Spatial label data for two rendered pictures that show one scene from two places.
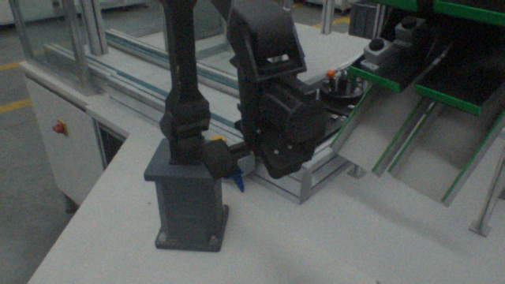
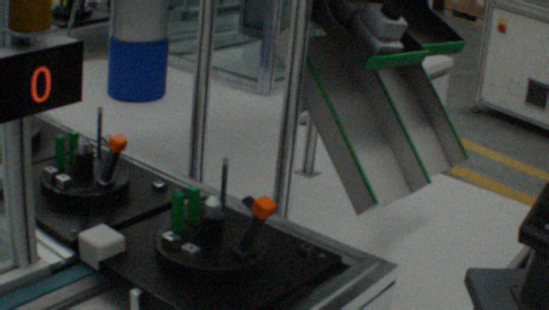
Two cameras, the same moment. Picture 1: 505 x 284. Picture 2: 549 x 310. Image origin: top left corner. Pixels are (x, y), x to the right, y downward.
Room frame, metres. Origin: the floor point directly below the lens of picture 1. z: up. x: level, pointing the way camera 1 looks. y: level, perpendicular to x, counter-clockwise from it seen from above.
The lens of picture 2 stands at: (1.10, 0.66, 1.42)
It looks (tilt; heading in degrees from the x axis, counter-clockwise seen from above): 22 degrees down; 263
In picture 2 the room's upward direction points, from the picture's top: 6 degrees clockwise
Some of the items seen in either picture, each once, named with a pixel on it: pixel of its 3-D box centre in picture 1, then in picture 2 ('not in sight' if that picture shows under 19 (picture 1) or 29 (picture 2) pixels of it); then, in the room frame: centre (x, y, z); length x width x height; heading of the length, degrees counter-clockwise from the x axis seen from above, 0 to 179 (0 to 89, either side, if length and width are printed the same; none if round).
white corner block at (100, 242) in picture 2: not in sight; (101, 247); (1.21, -0.11, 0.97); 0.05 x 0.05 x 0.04; 47
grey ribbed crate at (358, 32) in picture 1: (402, 21); not in sight; (3.00, -1.05, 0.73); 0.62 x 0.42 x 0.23; 47
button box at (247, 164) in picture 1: (218, 151); not in sight; (0.97, 0.09, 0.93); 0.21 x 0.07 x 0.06; 47
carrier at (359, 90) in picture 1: (342, 81); (83, 160); (1.26, -0.29, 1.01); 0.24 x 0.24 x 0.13; 47
